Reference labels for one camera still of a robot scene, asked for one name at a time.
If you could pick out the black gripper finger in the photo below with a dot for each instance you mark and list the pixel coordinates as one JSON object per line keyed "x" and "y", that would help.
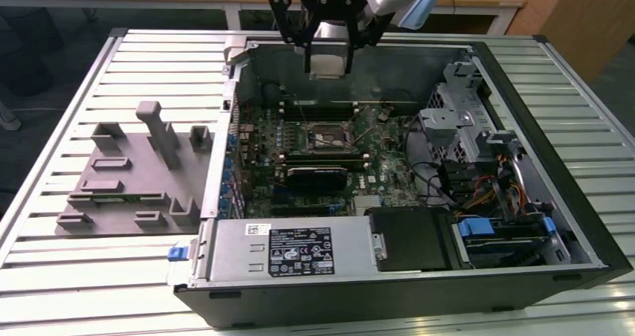
{"x": 369, "y": 31}
{"x": 286, "y": 16}

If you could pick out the silver CPU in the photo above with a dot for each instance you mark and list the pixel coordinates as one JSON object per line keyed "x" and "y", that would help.
{"x": 326, "y": 64}

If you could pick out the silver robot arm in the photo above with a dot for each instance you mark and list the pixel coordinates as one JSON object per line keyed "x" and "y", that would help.
{"x": 419, "y": 9}

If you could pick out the CPU socket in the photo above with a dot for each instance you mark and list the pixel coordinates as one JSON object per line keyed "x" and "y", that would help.
{"x": 326, "y": 131}

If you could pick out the black RAM slot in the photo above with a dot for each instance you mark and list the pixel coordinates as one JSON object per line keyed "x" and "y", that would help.
{"x": 317, "y": 113}
{"x": 317, "y": 108}
{"x": 317, "y": 103}
{"x": 321, "y": 157}
{"x": 321, "y": 154}
{"x": 321, "y": 165}

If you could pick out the silver coin battery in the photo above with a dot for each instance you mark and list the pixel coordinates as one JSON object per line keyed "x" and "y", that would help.
{"x": 381, "y": 115}

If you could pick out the metal drive cage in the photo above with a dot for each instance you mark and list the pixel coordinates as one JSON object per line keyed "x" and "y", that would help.
{"x": 445, "y": 128}

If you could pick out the green motherboard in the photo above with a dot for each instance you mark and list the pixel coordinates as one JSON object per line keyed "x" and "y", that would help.
{"x": 386, "y": 180}

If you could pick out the black graphics card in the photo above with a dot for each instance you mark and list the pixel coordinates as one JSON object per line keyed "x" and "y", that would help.
{"x": 317, "y": 180}

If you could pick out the wooden cabinet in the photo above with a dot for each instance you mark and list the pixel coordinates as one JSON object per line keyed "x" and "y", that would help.
{"x": 585, "y": 24}

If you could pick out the silver finned heatsink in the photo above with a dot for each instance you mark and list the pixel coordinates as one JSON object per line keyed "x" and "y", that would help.
{"x": 369, "y": 202}

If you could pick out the grey parts rack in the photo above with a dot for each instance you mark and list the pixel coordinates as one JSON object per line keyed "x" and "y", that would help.
{"x": 138, "y": 172}

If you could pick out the black office chair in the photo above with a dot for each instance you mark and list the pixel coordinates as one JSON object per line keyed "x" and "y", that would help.
{"x": 24, "y": 46}

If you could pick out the black bay cover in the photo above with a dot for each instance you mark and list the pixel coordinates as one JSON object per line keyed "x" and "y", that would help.
{"x": 411, "y": 239}

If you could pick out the hard disk in blue carrier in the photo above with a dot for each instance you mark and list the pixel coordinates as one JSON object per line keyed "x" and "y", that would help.
{"x": 476, "y": 227}

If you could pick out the green RAM stick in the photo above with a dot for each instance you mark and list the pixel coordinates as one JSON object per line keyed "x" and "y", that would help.
{"x": 116, "y": 200}

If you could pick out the white metal leg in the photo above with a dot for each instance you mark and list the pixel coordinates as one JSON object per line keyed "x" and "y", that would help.
{"x": 10, "y": 116}

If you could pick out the grey power supply unit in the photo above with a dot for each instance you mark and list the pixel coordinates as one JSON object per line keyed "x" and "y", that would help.
{"x": 237, "y": 250}

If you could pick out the blue case latch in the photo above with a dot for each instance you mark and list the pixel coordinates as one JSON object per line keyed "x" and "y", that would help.
{"x": 176, "y": 254}

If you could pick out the black PC case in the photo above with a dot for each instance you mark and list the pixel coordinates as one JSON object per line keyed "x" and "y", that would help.
{"x": 346, "y": 302}

